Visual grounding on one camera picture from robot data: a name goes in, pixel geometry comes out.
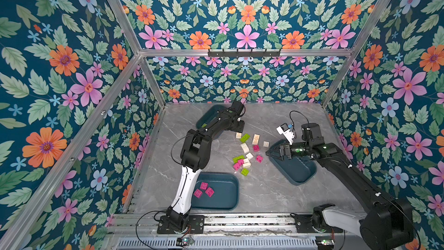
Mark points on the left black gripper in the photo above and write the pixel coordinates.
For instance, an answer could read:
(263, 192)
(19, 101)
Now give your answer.
(240, 127)

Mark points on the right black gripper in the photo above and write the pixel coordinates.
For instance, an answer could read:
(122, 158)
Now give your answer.
(282, 149)

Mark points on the green long lego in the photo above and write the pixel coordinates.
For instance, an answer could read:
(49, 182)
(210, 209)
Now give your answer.
(244, 138)

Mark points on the pink lego mid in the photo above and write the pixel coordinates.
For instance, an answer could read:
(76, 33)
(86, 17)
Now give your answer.
(204, 186)

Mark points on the pink small lego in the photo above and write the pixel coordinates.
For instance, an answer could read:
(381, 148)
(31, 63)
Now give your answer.
(210, 192)

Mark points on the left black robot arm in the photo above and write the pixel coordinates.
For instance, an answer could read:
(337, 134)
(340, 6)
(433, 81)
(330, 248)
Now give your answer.
(195, 155)

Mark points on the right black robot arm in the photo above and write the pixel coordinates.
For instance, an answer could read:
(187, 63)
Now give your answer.
(386, 222)

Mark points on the far teal bin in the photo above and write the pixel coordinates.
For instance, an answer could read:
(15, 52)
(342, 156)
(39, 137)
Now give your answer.
(209, 115)

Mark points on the teal bin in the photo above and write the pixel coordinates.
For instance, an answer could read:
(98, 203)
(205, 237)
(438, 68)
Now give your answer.
(226, 196)
(297, 170)
(209, 115)

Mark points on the cream lego center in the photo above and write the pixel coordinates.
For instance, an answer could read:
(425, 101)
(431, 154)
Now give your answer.
(245, 148)

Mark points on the right teal bin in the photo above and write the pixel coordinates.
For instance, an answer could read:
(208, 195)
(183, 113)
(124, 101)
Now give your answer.
(297, 170)

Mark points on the cream lego lower pile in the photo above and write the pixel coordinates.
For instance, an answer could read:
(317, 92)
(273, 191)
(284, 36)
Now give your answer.
(246, 163)

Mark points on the green small lego near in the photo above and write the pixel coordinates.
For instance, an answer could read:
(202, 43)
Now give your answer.
(244, 172)

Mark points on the green lego lower center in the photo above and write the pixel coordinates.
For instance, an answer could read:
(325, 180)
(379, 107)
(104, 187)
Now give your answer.
(236, 159)

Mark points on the near teal bin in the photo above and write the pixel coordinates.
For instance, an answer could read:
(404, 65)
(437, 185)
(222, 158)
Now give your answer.
(226, 196)

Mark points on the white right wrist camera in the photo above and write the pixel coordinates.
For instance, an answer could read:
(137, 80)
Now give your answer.
(288, 132)

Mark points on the black wall hook rail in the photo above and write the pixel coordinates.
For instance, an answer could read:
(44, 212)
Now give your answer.
(234, 53)

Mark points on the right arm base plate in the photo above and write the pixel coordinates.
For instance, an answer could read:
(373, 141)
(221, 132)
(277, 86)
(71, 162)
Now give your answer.
(313, 223)

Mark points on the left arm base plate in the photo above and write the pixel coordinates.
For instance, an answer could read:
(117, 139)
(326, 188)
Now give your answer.
(193, 224)

